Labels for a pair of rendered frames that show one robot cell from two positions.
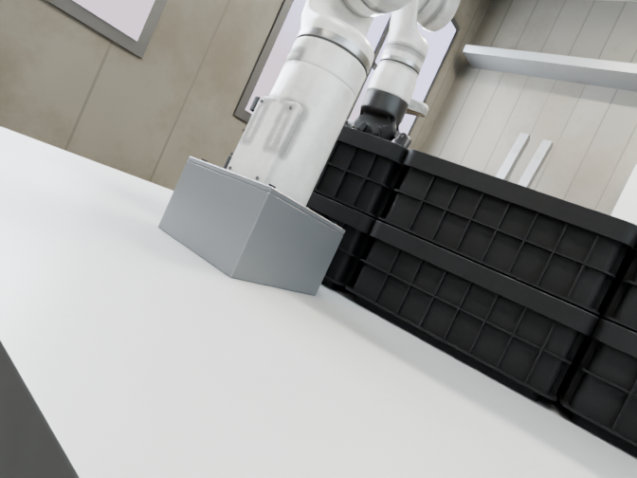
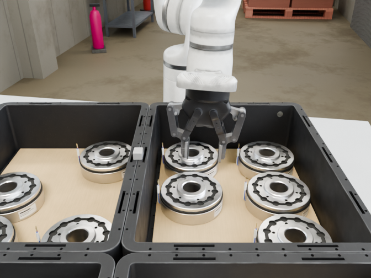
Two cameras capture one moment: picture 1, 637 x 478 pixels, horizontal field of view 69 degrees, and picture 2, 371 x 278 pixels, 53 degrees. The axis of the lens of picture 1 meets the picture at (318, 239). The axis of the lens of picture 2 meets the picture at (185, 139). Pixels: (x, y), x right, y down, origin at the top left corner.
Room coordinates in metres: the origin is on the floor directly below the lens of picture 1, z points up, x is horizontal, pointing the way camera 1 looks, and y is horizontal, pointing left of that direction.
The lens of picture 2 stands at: (1.30, -0.32, 1.23)
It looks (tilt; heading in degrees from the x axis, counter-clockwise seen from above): 30 degrees down; 152
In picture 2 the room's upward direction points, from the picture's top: straight up
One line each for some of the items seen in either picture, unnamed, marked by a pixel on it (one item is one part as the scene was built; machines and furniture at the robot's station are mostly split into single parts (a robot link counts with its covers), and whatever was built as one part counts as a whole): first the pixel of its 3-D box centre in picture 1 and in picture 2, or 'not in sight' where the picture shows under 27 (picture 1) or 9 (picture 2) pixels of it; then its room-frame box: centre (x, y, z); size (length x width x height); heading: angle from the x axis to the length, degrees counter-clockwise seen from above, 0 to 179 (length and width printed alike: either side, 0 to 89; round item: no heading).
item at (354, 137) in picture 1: (363, 163); (235, 160); (0.90, -0.02, 0.92); 0.40 x 0.30 x 0.02; 152
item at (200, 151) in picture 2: not in sight; (191, 153); (0.77, -0.03, 0.86); 0.05 x 0.05 x 0.01
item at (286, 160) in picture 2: not in sight; (266, 155); (0.84, 0.10, 0.86); 0.10 x 0.10 x 0.01
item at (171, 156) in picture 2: not in sight; (191, 155); (0.77, -0.03, 0.86); 0.10 x 0.10 x 0.01
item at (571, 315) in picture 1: (475, 308); not in sight; (0.76, -0.28, 0.76); 0.40 x 0.30 x 0.12; 152
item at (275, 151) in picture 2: not in sight; (266, 153); (0.84, 0.10, 0.86); 0.05 x 0.05 x 0.01
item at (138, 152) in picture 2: not in sight; (138, 153); (0.84, -0.15, 0.94); 0.02 x 0.01 x 0.01; 152
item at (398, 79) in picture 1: (398, 85); (209, 62); (0.81, -0.01, 1.05); 0.11 x 0.09 x 0.06; 145
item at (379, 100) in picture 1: (378, 120); (206, 100); (0.79, -0.01, 0.98); 0.08 x 0.08 x 0.09
